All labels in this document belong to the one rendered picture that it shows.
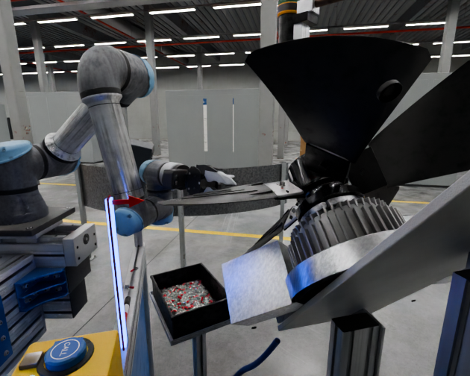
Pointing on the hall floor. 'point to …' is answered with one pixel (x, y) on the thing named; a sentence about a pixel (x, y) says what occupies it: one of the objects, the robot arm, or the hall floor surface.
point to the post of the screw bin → (199, 355)
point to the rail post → (148, 323)
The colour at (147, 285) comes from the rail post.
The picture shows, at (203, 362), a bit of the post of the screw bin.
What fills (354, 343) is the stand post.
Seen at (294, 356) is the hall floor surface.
